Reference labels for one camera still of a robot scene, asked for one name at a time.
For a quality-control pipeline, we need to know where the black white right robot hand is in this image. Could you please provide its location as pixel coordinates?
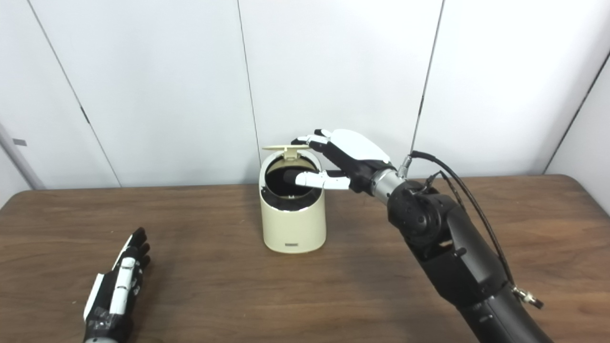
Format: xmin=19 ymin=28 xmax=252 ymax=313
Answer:
xmin=291 ymin=129 xmax=397 ymax=196

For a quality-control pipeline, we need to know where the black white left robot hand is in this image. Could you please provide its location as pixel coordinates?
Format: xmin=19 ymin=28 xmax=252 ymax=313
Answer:
xmin=83 ymin=227 xmax=151 ymax=341

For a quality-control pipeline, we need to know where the cream-colored round bin lid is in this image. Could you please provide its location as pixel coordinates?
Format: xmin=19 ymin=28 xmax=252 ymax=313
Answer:
xmin=262 ymin=144 xmax=305 ymax=160

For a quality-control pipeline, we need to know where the cream-colored round bin body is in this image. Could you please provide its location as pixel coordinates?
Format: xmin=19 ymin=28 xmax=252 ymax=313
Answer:
xmin=259 ymin=151 xmax=327 ymax=254

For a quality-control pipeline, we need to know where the thin black right arm wire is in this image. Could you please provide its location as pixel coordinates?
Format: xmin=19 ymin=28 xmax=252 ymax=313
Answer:
xmin=424 ymin=171 xmax=465 ymax=210

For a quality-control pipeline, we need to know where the thick black right wrist cable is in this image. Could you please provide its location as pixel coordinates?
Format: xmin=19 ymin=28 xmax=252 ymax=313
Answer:
xmin=398 ymin=151 xmax=544 ymax=309

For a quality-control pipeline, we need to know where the grey wall corner post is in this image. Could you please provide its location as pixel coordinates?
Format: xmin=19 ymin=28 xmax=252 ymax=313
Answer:
xmin=0 ymin=124 xmax=46 ymax=190

